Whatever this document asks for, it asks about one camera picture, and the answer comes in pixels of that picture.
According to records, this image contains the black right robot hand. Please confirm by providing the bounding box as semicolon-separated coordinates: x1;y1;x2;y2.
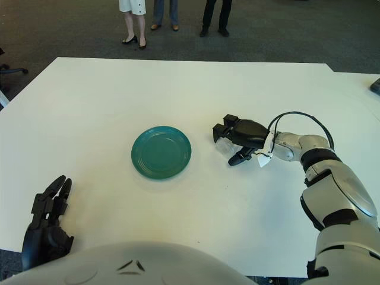
212;113;268;166

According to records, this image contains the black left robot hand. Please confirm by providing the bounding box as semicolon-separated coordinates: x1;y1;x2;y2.
21;175;74;271

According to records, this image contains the clear bottle with blue cap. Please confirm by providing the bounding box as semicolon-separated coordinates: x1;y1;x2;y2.
216;138;243;157

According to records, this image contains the green round plate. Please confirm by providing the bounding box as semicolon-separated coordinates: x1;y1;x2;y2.
131;125;192;181

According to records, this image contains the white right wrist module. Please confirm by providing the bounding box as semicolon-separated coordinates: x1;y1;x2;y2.
256;130;276;169

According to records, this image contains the grey robot torso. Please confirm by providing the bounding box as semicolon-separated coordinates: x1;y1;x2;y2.
0;242;253;285

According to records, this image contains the person in black trousers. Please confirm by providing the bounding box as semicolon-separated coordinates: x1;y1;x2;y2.
199;0;233;38

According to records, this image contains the person in blue jeans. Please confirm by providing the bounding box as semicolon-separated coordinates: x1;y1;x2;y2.
150;0;181;32

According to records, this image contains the black office chair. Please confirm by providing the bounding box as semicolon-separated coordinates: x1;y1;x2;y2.
0;46;29;91

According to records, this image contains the person in white skirt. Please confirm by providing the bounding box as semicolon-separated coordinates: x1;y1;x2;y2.
118;0;148;50

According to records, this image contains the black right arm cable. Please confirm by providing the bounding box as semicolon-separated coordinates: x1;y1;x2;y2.
268;111;335;149

